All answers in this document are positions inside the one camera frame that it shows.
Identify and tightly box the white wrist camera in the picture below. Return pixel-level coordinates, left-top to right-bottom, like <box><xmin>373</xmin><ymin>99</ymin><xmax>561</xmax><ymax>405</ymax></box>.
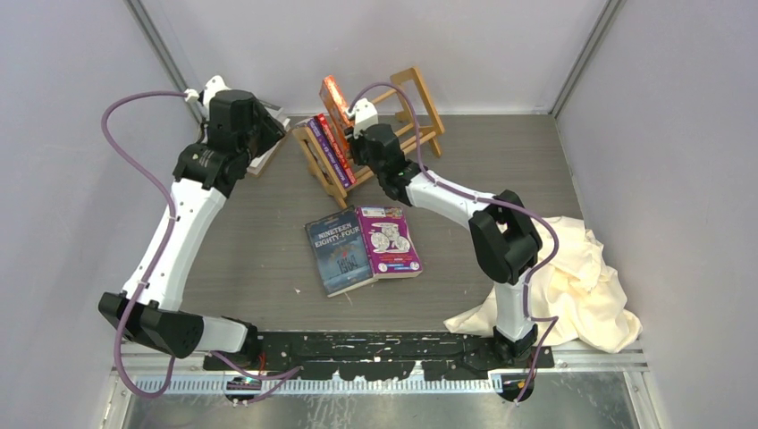
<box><xmin>184</xmin><ymin>75</ymin><xmax>231</xmax><ymax>120</ymax></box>
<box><xmin>347</xmin><ymin>97</ymin><xmax>379</xmax><ymax>139</ymax></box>

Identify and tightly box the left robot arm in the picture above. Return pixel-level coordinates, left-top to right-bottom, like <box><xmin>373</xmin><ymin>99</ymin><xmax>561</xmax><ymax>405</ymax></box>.
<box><xmin>98</xmin><ymin>89</ymin><xmax>285</xmax><ymax>369</ymax></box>

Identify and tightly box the magenta paperback book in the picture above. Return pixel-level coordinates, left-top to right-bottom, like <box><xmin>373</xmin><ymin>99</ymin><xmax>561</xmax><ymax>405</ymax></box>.
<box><xmin>356</xmin><ymin>206</ymin><xmax>423</xmax><ymax>280</ymax></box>

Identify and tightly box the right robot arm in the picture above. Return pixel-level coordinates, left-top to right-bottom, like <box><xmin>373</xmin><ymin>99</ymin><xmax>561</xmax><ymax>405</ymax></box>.
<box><xmin>346</xmin><ymin>123</ymin><xmax>542</xmax><ymax>367</ymax></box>

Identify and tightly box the stack of grey magazines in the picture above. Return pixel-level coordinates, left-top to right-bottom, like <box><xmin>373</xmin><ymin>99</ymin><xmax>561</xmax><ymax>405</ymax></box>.
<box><xmin>245</xmin><ymin>97</ymin><xmax>292</xmax><ymax>178</ymax></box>

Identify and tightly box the wooden book rack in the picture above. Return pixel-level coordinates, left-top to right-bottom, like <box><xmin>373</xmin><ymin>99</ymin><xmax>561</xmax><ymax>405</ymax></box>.
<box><xmin>291</xmin><ymin>66</ymin><xmax>446</xmax><ymax>209</ymax></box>

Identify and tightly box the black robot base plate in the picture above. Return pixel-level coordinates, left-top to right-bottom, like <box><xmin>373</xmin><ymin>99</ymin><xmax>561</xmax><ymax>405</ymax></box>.
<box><xmin>238</xmin><ymin>332</ymin><xmax>533</xmax><ymax>382</ymax></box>

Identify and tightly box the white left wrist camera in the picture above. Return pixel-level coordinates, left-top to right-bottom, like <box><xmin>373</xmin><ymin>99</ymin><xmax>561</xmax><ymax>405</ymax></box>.
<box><xmin>184</xmin><ymin>75</ymin><xmax>231</xmax><ymax>120</ymax></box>

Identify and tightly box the blue Nineteen Eighty-Four book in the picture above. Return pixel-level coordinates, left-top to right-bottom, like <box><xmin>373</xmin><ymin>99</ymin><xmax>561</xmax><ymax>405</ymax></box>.
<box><xmin>304</xmin><ymin>206</ymin><xmax>377</xmax><ymax>298</ymax></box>

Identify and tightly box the orange 78-Storey Treehouse book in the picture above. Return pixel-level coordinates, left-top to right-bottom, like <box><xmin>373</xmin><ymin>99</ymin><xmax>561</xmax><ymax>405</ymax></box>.
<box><xmin>319</xmin><ymin>75</ymin><xmax>353</xmax><ymax>142</ymax></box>

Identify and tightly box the cream cloth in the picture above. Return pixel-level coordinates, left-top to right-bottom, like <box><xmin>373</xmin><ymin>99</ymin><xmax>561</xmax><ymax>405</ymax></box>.
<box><xmin>443</xmin><ymin>215</ymin><xmax>644</xmax><ymax>355</ymax></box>

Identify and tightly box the purple 52-Storey Treehouse book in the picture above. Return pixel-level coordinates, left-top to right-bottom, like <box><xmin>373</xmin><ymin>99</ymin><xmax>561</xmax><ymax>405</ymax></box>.
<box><xmin>298</xmin><ymin>116</ymin><xmax>351</xmax><ymax>189</ymax></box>

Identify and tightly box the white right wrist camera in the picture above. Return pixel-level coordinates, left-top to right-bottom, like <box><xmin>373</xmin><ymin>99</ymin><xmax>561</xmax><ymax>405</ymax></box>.
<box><xmin>347</xmin><ymin>97</ymin><xmax>379</xmax><ymax>139</ymax></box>

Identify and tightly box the red Treehouse book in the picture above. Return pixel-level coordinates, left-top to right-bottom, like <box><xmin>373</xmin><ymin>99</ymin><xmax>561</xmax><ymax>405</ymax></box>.
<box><xmin>316</xmin><ymin>114</ymin><xmax>356</xmax><ymax>189</ymax></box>

